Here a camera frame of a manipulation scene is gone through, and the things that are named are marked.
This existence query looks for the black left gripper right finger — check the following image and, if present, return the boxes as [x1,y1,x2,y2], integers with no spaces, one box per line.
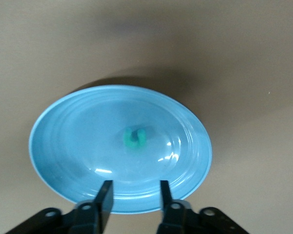
[156,180,250,234]

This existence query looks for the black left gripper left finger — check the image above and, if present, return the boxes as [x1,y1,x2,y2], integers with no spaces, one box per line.
[11,180,114,234]

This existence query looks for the teal foam letter c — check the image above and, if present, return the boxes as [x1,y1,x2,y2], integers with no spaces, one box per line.
[123,127,147,149]

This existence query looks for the blue plate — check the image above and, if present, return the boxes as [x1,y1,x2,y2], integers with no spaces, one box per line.
[28,84,213,215]

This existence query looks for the brown table cover sheet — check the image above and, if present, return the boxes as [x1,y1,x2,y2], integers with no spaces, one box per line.
[0,0,293,234]

